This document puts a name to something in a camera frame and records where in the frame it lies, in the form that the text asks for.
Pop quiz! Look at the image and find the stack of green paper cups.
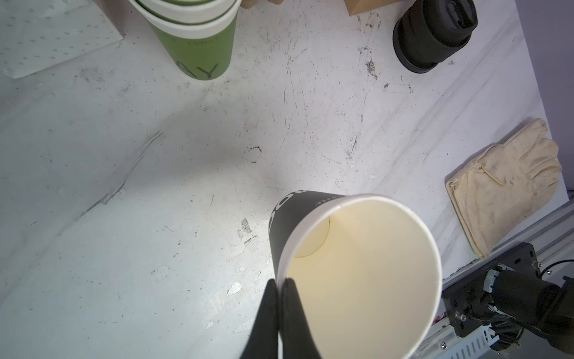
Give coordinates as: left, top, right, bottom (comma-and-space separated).
131, 0, 241, 81

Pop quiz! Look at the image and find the stack of black cup lids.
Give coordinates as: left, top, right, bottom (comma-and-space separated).
393, 0, 478, 74

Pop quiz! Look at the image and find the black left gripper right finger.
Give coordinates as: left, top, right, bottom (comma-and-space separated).
280, 278, 321, 359

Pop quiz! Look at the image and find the beige work glove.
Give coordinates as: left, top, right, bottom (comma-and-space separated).
445, 118, 562, 259

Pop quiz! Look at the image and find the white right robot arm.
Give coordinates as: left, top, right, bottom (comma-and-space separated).
442, 243, 573, 355

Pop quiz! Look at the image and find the black paper cup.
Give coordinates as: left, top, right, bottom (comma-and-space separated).
268, 191, 442, 358

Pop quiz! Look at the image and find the white paper gift bag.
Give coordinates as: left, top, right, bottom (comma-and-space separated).
1, 0, 123, 79

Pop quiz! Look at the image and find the brown cardboard napkin box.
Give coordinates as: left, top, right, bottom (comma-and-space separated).
345, 0, 401, 16

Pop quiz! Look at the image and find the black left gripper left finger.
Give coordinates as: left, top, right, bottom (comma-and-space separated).
240, 279, 279, 359

